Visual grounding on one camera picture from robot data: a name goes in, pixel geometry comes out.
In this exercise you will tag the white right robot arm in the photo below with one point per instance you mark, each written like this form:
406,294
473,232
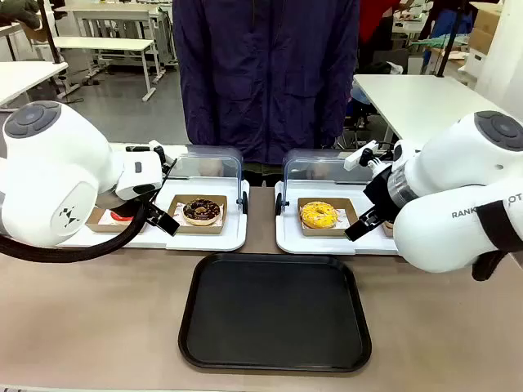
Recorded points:
449,228

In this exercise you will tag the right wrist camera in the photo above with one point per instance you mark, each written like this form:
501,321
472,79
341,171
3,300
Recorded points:
355,159

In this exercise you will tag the person in navy jacket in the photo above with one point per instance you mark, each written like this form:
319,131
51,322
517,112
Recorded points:
265,73

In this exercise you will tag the clear display lid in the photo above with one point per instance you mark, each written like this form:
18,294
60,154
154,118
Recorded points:
310,159
212,157

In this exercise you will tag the person in red top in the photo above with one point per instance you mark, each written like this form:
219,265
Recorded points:
376,20

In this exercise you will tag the black pole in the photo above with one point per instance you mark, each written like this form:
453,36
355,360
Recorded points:
449,45
50,36

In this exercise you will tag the person's right hand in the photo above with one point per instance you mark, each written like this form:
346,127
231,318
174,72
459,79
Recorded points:
211,167

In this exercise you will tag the red glazed donut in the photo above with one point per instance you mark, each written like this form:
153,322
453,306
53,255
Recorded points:
122,216

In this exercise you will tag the yellow glazed donut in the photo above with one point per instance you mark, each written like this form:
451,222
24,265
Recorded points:
312,218

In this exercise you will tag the white desk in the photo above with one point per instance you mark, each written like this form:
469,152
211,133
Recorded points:
114,10

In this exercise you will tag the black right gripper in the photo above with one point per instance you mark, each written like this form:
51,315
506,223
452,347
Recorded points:
380,190

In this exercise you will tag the white box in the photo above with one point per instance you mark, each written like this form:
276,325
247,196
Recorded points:
474,65

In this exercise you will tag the black bag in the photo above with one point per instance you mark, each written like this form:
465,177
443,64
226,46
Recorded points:
384,68

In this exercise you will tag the black serving tray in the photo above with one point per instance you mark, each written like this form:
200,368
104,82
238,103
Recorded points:
274,310

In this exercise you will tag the white display tray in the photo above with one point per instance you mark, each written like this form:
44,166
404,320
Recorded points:
290,237
204,241

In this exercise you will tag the dark green jacket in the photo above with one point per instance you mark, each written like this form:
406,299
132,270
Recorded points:
16,10

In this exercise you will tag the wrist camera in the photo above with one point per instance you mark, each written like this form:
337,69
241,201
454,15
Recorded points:
139,149
355,159

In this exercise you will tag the green cloth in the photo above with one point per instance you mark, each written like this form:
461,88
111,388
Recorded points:
437,43

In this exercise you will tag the chocolate donut with nut sprinkles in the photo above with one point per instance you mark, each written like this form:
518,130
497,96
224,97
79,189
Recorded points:
192,212

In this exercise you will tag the brown cardboard donut box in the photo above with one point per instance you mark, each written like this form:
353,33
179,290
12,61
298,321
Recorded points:
204,230
98,226
388,230
327,232

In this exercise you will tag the white bench table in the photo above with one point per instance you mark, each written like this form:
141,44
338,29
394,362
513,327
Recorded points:
102,43

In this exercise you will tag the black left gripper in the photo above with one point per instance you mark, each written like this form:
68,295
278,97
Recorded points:
130,205

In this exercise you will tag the person in blue top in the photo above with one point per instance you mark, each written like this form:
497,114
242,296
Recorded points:
445,20

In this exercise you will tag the person's left hand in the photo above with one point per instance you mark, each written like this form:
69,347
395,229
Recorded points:
316,171

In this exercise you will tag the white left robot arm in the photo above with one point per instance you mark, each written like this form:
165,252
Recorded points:
49,171

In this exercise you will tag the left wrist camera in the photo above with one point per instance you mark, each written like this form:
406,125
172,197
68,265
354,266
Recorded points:
139,149

